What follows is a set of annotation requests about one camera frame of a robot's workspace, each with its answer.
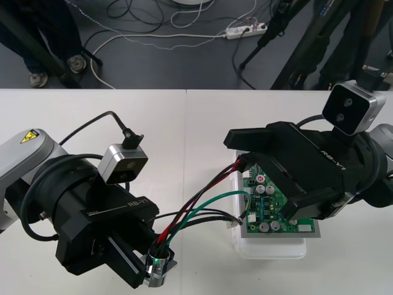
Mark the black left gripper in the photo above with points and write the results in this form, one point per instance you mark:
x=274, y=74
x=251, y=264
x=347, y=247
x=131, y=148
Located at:
x=92, y=239

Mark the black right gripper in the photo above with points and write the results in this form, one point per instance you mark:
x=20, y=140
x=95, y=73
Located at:
x=310, y=159

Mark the silver and black right arm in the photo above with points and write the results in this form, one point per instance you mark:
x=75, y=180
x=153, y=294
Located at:
x=371, y=172

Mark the milky plastic box with lid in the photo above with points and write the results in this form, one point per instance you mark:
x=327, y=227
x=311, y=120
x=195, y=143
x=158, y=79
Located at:
x=273, y=249

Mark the large black tripod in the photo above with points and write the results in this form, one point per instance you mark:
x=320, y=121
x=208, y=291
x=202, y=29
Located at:
x=301, y=55

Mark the slim black tripod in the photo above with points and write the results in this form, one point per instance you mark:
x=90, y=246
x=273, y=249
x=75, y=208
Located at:
x=271, y=27

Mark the white power strip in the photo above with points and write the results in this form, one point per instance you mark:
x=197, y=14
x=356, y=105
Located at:
x=245, y=30

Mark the white round base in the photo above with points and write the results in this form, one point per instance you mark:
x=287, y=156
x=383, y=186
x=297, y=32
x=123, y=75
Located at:
x=192, y=1

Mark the green circuit board grey frame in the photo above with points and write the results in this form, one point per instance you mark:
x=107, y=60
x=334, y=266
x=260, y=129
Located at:
x=270, y=212

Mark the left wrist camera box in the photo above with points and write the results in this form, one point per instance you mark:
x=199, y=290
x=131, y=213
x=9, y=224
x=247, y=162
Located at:
x=122, y=163

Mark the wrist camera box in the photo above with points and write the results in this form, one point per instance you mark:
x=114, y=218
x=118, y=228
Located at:
x=347, y=107
x=122, y=163

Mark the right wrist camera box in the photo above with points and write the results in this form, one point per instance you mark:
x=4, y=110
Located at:
x=347, y=107

